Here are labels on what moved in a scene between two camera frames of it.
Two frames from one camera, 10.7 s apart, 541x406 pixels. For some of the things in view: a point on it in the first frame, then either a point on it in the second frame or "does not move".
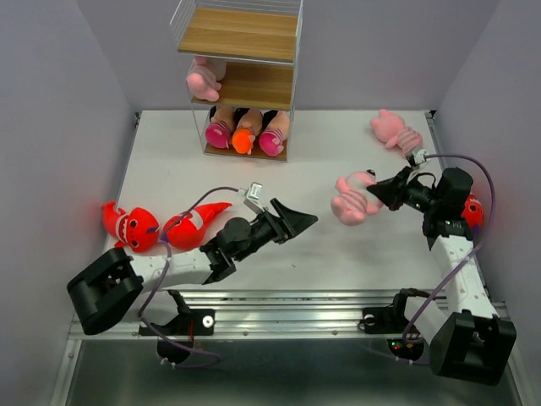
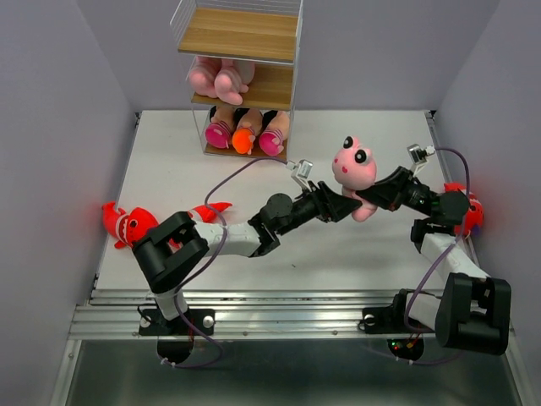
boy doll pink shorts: x=218 y=132 does not move
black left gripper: x=287 y=223 to x=328 y=204
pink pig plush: x=204 y=80 does not move
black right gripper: x=391 y=190 does not move
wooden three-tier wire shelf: x=242 y=57 does not move
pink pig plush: x=391 y=130 to x=355 y=168
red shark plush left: x=129 y=229 does not move
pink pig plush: x=353 y=200 to x=232 y=79
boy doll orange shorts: x=248 y=127 does not move
